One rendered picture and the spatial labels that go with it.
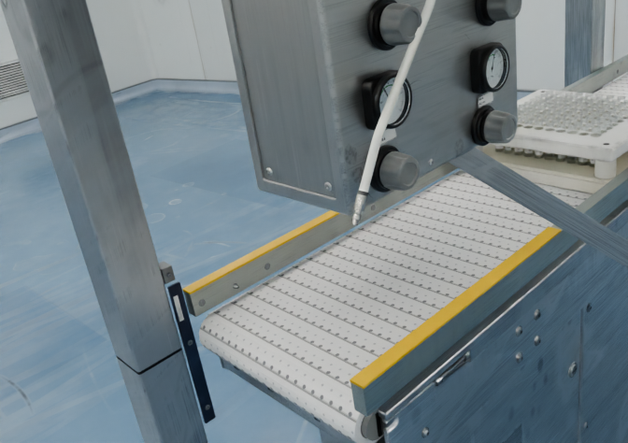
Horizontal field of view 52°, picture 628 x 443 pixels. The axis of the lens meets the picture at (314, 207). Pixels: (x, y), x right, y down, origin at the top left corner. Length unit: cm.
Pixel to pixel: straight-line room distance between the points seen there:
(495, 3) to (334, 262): 43
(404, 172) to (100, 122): 35
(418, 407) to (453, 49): 33
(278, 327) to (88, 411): 144
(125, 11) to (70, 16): 587
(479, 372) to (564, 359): 34
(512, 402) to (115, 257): 56
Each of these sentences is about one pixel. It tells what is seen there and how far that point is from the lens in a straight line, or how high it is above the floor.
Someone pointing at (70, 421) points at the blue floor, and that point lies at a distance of 211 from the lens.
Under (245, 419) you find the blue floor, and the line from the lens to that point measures 189.
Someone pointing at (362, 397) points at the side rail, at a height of 84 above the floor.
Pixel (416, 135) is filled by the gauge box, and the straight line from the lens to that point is 48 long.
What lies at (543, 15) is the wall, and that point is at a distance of 417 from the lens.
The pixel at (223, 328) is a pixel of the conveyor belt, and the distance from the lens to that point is 75.
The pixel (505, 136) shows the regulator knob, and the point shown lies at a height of 104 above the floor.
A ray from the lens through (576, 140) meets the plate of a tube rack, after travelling 97.
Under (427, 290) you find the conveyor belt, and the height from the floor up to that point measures 82.
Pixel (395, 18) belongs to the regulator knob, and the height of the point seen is 115.
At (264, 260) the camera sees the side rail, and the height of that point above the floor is 84.
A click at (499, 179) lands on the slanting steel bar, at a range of 64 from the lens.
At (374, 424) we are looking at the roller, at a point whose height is 79.
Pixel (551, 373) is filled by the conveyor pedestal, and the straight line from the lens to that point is 102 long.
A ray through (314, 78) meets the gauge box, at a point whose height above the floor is 112.
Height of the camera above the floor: 121
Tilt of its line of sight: 23 degrees down
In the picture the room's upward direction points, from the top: 9 degrees counter-clockwise
